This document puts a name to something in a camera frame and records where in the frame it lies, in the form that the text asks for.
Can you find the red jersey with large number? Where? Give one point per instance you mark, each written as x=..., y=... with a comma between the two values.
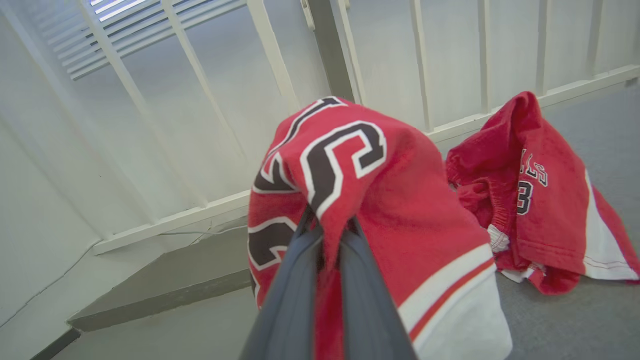
x=410, y=210

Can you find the white wooden railing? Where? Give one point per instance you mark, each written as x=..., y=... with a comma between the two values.
x=170, y=220

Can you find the white louvred vent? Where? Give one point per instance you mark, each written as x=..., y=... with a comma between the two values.
x=100, y=45

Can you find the dark grey post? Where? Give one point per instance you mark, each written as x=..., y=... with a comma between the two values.
x=330, y=50

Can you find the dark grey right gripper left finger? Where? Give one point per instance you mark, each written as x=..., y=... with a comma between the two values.
x=292, y=300

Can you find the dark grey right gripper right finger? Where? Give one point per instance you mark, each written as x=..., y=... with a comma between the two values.
x=370, y=310

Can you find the red jersey with Bulls lettering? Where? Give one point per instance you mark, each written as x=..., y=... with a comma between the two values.
x=550, y=225

